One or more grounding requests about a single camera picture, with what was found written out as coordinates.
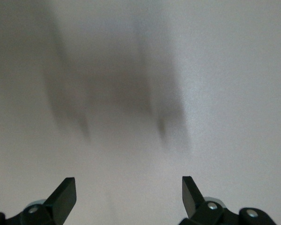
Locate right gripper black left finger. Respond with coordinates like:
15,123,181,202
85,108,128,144
0,177,77,225

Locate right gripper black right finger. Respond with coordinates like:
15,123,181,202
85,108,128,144
180,176,277,225

